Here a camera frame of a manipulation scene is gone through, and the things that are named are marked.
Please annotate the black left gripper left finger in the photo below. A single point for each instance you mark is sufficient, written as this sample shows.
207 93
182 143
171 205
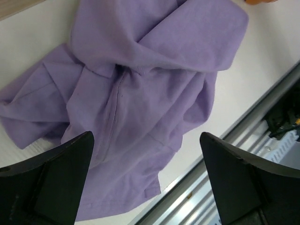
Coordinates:
46 189

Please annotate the purple t shirt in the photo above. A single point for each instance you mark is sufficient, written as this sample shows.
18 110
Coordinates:
138 74

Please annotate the aluminium frame rail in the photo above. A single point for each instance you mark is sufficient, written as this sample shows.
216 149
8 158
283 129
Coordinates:
189 200

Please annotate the wooden clothes rack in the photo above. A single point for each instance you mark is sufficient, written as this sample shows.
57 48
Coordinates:
11 7

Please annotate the orange plastic basket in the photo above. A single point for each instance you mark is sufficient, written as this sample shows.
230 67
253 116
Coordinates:
255 2

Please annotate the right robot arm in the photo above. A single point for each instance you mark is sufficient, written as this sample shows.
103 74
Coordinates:
284 116

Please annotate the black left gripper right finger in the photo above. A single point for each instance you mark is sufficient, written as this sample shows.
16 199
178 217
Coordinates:
248 189

